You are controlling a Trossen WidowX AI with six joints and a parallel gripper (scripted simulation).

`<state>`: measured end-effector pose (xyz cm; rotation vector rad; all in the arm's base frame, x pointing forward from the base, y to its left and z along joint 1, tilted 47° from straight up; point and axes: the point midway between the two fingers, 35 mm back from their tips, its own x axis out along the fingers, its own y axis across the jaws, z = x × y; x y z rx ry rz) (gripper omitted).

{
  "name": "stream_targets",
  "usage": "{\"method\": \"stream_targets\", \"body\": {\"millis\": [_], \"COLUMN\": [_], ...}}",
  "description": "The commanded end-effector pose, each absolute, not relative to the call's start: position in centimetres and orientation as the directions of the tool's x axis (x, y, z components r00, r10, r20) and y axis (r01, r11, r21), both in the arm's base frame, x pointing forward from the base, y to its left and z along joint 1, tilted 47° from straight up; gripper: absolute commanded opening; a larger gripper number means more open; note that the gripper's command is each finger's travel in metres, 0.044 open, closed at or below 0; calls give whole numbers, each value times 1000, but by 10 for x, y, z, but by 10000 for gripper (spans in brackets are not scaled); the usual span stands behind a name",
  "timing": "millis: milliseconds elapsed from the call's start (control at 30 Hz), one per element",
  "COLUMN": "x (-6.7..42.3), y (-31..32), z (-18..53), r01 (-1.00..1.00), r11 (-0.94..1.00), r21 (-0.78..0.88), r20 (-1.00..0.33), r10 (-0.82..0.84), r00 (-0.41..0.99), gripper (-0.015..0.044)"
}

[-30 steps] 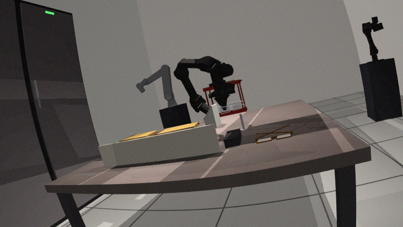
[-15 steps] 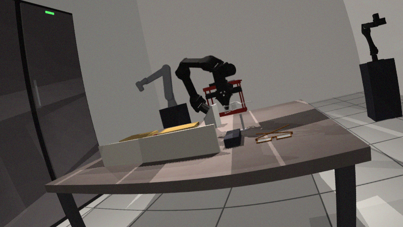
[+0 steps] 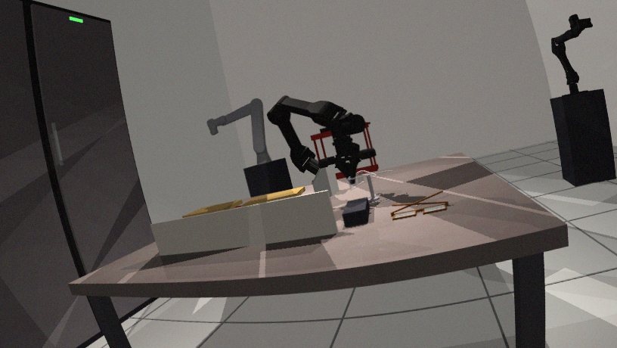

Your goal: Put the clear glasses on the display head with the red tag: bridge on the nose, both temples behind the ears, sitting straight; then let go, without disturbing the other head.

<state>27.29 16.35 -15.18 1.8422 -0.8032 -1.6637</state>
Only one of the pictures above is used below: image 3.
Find white rectangular panel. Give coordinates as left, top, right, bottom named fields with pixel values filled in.
left=150, top=190, right=338, bottom=256

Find brown-framed clear glasses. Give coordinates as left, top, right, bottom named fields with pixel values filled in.
left=391, top=191, right=448, bottom=220

